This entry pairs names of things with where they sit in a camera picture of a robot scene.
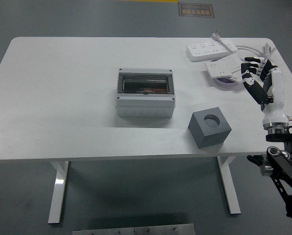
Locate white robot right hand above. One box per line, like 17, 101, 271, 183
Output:
241, 56, 289, 126

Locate orange cylindrical battery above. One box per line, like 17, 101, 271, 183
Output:
139, 88, 168, 94

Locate grey electrical enclosure box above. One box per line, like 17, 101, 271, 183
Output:
115, 68, 177, 118

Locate transparent hinged box lid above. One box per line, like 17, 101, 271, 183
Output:
117, 68, 174, 95

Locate flat white socket plates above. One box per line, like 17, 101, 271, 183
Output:
230, 65, 245, 83

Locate purple round disc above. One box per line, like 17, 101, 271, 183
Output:
211, 58, 238, 85

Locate short white power strip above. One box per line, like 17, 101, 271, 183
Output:
204, 54, 242, 78

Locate grey block with round hole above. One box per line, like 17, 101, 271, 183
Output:
188, 107, 232, 149

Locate white power plug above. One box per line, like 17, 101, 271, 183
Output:
211, 30, 238, 52

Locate long white power strip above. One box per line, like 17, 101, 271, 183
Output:
185, 41, 238, 62

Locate white table leg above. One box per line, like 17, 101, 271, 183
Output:
47, 161, 70, 224
216, 156, 242, 215

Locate brown floor sign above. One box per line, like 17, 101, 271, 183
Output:
177, 2, 215, 18

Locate grey metal plate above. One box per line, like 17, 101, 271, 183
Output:
72, 223, 195, 235

